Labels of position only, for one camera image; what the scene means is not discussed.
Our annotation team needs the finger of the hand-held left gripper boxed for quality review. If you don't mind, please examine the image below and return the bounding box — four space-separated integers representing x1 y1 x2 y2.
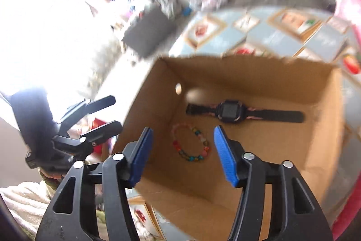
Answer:
52 120 123 158
58 95 117 129

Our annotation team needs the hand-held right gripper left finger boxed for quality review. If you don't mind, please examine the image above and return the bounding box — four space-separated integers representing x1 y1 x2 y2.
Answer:
34 126 154 241

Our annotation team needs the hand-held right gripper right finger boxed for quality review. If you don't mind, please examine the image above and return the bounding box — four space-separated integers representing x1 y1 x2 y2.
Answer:
213 125 332 241

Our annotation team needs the brown cardboard box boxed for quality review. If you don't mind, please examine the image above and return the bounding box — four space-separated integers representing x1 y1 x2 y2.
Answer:
111 55 349 241

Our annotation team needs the colourful bead bracelet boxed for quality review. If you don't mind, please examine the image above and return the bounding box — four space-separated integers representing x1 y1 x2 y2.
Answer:
171 122 211 162

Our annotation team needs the black pink wrist watch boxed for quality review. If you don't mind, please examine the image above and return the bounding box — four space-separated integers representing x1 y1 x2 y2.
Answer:
185 99 305 125

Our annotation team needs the grey box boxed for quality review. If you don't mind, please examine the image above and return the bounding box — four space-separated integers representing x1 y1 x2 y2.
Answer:
121 8 175 58

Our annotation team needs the fruit printed mat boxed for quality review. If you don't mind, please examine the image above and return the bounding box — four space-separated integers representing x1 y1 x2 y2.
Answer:
124 7 361 241

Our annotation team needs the pink floral blanket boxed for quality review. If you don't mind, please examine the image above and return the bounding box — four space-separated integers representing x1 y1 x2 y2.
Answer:
331 0 361 241

